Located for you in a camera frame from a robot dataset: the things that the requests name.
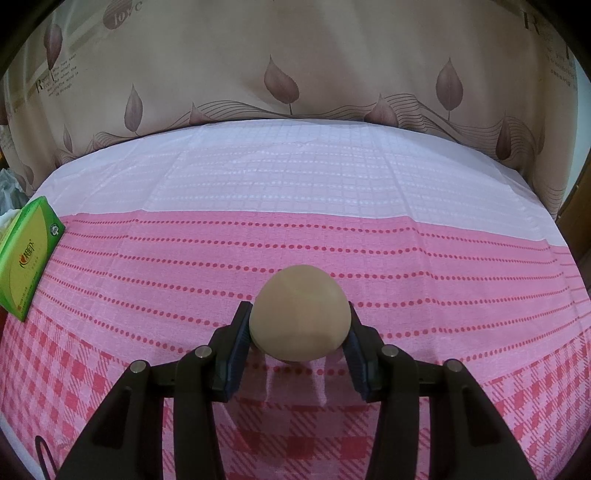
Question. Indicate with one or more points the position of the beige leaf print curtain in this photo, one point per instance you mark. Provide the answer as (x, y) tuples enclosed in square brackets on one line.
[(295, 60)]

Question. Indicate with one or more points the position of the green tissue box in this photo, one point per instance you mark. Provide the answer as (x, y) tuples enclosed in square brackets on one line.
[(27, 258)]

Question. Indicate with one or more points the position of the brown egg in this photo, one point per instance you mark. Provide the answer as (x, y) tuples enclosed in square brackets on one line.
[(300, 314)]

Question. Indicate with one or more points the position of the pink checked tablecloth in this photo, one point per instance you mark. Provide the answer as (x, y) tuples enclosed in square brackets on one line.
[(295, 184)]

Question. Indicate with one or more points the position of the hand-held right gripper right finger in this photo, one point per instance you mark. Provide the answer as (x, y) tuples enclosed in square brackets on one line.
[(355, 364)]

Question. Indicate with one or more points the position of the grey plastic bag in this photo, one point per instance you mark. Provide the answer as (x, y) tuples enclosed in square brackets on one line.
[(9, 189)]

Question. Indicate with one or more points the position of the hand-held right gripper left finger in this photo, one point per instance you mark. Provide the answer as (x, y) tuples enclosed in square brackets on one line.
[(235, 355)]

